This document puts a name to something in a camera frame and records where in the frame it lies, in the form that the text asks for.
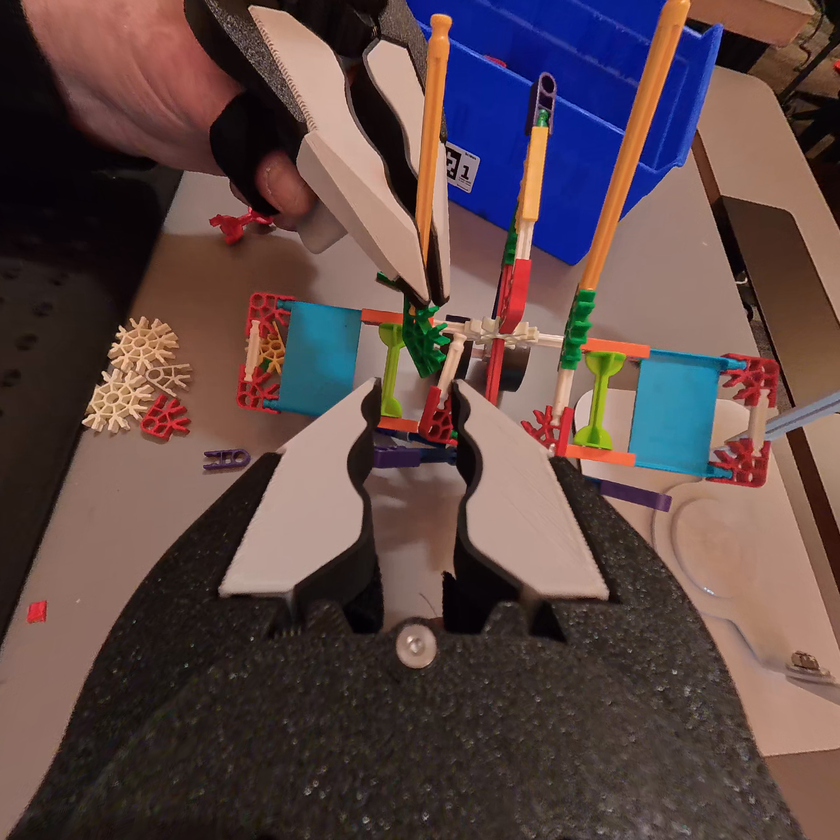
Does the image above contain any green fan connector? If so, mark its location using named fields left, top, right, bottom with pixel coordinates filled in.
left=377, top=272, right=455, bottom=378

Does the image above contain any person's left hand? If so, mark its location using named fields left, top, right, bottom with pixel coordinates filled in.
left=23, top=0, right=317, bottom=232

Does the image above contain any red bow-shaped connector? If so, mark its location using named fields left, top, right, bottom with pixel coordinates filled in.
left=209, top=207, right=277, bottom=245

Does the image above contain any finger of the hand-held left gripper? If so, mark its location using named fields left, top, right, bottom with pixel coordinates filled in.
left=249, top=5, right=433, bottom=306
left=363, top=39, right=454, bottom=307

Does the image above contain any black perforated pad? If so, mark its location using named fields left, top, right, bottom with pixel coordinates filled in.
left=0, top=167, right=168, bottom=634

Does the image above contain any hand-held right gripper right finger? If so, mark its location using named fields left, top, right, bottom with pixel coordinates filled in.
left=443, top=379, right=611, bottom=635

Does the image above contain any colourful construction toy plane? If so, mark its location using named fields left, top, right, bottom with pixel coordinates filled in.
left=236, top=72, right=782, bottom=514

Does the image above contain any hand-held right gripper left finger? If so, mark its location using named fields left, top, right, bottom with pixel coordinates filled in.
left=218, top=377, right=385, bottom=635

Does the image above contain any person's left forearm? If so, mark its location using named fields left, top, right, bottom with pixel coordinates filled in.
left=0, top=0, right=155, bottom=173

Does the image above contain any yellow plastic rod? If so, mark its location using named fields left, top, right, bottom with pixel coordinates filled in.
left=415, top=14, right=454, bottom=266
left=579, top=0, right=692, bottom=291

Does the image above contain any red fan connector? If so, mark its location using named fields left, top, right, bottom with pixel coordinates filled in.
left=140, top=395, right=192, bottom=438

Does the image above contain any white snowflake connector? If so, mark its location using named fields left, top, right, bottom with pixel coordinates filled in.
left=108, top=317, right=180, bottom=375
left=83, top=369, right=156, bottom=434

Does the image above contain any wooden and white book stand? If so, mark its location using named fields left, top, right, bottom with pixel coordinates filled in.
left=570, top=387, right=840, bottom=690

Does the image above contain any blue plastic bin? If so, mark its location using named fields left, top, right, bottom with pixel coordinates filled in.
left=406, top=0, right=724, bottom=266

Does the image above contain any pale grey snowflake connector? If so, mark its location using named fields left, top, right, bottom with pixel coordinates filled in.
left=144, top=363, right=193, bottom=399

